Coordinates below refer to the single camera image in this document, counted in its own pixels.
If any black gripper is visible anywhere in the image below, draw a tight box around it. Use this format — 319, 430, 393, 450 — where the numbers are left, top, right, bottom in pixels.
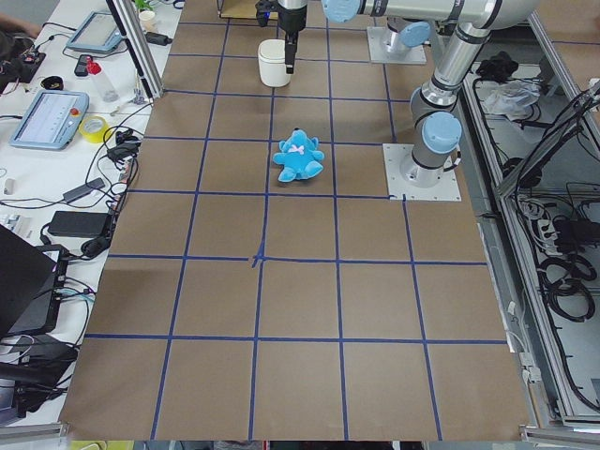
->
255, 0, 308, 75

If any white trash can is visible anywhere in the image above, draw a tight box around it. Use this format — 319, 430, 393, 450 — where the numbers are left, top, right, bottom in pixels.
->
258, 39, 292, 88

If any blue plush toy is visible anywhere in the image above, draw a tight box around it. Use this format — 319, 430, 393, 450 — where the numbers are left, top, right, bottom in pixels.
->
273, 128, 324, 183

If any black adapter far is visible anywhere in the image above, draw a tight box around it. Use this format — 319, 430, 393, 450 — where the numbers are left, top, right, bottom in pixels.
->
145, 32, 173, 46

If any paper cup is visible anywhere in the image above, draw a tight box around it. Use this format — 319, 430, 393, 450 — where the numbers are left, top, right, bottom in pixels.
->
138, 9, 158, 33

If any clear bottle red cap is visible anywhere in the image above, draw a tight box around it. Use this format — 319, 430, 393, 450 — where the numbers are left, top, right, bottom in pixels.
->
86, 57, 119, 102

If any teach pendant far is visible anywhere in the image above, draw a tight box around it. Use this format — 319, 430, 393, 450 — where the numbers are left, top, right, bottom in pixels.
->
66, 11, 123, 54

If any teach pendant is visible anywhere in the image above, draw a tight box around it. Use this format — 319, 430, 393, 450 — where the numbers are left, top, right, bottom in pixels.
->
66, 11, 123, 54
8, 90, 89, 151

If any black phone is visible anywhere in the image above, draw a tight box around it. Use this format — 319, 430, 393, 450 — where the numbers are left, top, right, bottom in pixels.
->
74, 54, 93, 78

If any yellow tape roll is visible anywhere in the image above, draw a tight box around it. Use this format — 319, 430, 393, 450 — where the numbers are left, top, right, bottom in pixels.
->
78, 115, 109, 143

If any white crumpled cloth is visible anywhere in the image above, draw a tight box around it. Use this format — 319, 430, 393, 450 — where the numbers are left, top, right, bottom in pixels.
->
482, 81, 540, 120

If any black small bowl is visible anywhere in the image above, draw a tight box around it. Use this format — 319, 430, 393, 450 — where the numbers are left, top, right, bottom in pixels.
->
40, 76, 64, 91

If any teach pendant near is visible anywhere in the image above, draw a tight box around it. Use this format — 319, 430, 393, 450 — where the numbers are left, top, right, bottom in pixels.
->
8, 90, 89, 151

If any grey power adapter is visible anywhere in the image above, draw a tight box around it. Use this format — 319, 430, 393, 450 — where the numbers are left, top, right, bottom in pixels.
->
63, 177, 105, 204

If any brown paper table mat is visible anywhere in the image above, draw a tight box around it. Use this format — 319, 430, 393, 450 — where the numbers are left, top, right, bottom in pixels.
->
61, 1, 529, 441

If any black power brick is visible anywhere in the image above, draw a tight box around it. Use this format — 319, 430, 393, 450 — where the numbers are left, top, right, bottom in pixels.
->
48, 211, 111, 238

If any white power strip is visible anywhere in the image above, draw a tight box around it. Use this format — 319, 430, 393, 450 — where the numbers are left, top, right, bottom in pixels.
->
536, 218, 557, 243

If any black laptop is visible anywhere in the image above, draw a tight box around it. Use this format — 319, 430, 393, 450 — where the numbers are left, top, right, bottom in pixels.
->
1, 227, 68, 338

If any wooden box frame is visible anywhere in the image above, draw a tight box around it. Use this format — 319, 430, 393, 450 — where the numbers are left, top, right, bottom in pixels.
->
217, 0, 258, 20

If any aluminium frame post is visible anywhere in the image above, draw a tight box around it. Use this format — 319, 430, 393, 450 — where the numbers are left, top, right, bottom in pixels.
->
106, 0, 164, 99

